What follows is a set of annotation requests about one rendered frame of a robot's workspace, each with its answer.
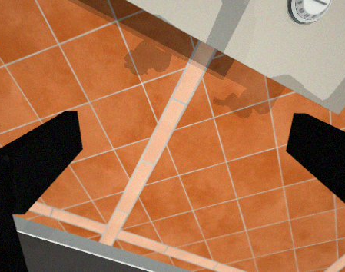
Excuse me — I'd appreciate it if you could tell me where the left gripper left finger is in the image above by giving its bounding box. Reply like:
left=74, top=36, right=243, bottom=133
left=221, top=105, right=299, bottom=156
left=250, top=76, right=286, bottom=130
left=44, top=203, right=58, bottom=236
left=0, top=111, right=83, bottom=272

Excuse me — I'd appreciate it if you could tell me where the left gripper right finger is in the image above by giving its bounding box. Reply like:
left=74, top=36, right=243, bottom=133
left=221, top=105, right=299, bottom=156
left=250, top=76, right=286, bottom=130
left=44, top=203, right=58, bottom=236
left=286, top=113, right=345, bottom=203

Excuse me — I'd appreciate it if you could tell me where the white kitchen timer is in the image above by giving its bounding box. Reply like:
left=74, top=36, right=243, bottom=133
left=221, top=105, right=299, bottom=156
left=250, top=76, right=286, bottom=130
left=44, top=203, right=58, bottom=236
left=288, top=0, right=332, bottom=23

